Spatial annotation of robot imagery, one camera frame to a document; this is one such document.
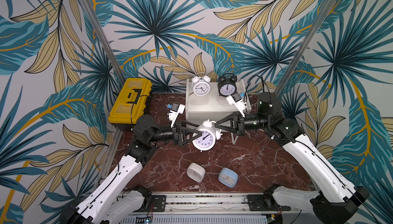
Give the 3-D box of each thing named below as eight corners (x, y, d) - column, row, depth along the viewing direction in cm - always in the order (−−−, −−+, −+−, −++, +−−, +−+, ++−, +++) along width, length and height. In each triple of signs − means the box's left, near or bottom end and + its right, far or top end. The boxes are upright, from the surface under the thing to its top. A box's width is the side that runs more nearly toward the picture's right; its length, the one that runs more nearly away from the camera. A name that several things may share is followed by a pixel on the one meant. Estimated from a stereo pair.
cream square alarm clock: (186, 176, 84) (185, 171, 77) (190, 166, 87) (190, 160, 80) (202, 184, 81) (202, 179, 74) (206, 173, 85) (207, 168, 78)
